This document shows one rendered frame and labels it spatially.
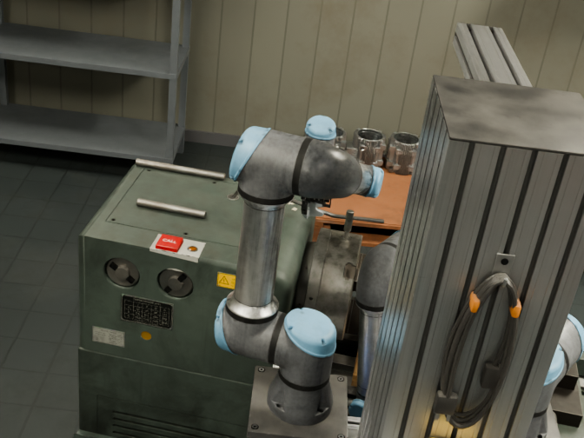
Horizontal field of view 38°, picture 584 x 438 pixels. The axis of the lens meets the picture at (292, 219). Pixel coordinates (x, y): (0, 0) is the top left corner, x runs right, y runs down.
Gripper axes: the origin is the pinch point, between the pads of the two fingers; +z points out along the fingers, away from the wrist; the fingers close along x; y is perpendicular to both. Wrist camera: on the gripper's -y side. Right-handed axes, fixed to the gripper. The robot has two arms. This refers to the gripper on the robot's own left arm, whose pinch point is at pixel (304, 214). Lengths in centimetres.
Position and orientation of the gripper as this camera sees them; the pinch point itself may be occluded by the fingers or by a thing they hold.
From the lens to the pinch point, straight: 238.4
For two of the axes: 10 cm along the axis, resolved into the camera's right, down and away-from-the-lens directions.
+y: 9.8, 1.9, -0.9
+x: 2.0, -7.5, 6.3
